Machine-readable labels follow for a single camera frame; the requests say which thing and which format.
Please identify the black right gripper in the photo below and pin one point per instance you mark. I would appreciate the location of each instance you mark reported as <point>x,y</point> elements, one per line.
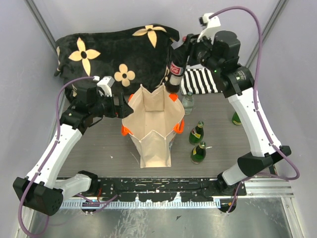
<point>191,45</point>

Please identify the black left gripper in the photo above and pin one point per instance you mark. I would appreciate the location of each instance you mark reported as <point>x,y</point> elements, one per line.
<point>122,111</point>

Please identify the beige canvas bag orange handles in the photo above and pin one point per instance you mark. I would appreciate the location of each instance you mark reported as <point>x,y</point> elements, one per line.
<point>157,118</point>

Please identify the cola bottle red cap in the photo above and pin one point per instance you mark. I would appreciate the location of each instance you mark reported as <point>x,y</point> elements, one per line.
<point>175,76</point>

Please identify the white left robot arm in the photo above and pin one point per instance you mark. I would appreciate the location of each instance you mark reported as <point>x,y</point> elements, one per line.
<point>40,190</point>

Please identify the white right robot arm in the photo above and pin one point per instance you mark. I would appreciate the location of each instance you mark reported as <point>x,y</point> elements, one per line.
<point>220,56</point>

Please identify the green bottle near bag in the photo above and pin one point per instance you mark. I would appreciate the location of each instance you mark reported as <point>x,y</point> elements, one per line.
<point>197,133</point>

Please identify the black white striped cloth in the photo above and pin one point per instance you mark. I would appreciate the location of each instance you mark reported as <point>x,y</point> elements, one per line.
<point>198,81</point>

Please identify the black blanket beige flowers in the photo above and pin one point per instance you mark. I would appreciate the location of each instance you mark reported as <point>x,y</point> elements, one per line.
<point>135,57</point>

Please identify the clear glass bottle green cap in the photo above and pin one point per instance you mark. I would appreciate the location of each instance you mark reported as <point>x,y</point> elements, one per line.
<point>188,103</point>

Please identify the green bottle front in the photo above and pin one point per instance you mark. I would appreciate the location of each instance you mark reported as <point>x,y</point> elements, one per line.
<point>198,153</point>

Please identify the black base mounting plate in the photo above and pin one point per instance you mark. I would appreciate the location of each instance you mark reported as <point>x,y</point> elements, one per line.
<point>159,189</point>

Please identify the green bottle far right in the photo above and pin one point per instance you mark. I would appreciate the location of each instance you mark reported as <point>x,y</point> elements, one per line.
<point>235,119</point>

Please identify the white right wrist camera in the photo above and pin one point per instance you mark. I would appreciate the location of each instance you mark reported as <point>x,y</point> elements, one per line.
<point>210,26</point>

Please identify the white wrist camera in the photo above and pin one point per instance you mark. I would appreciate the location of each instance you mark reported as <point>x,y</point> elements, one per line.
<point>210,26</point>
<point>104,85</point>

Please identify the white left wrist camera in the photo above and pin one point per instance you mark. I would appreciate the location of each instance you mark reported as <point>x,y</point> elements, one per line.
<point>104,85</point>

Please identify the white slotted cable duct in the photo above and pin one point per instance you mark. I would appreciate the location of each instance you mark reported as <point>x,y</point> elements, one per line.
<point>175,204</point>

